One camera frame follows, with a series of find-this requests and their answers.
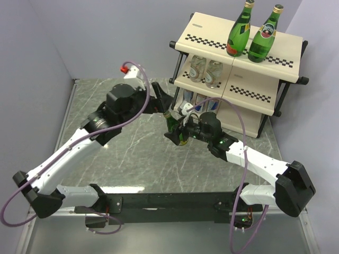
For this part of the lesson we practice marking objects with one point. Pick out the light blue drink can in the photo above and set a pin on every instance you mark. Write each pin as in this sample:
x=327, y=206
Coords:
x=187, y=97

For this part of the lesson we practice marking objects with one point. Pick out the beige checkered shelf rack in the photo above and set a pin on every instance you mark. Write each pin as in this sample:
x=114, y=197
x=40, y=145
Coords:
x=250, y=92

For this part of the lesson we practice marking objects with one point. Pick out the green Perrier bottle tall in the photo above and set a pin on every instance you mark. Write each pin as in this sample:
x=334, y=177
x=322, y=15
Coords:
x=265, y=36

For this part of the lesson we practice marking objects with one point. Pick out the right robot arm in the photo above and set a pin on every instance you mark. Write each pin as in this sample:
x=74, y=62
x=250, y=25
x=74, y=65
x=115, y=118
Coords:
x=289, y=186

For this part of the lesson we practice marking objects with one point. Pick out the black base beam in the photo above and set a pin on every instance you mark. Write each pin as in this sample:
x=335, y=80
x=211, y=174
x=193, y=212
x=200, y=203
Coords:
x=169, y=207

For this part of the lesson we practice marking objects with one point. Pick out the silver can red tab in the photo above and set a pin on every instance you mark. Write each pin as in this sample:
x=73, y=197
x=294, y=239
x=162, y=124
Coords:
x=212, y=105

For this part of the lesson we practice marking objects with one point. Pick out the green Perrier bottle front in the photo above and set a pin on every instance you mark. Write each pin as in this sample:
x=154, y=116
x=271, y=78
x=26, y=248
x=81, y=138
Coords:
x=239, y=34

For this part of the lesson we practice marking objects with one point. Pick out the clear glass bottle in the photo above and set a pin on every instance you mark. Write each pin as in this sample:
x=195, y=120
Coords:
x=213, y=73
x=197, y=68

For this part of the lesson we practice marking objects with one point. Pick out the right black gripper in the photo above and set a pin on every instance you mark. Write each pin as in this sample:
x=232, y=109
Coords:
x=174, y=136

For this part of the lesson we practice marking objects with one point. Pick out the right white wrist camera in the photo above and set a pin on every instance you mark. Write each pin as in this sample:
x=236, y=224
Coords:
x=185, y=109

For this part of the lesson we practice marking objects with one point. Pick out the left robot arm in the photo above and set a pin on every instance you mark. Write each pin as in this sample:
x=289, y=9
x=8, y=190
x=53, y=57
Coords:
x=41, y=186

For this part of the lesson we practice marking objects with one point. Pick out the Red Bull can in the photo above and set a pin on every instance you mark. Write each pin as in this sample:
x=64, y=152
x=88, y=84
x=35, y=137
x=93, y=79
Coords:
x=200, y=104

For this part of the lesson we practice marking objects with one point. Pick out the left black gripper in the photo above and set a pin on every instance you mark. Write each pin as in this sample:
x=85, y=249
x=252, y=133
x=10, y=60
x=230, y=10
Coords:
x=160, y=104

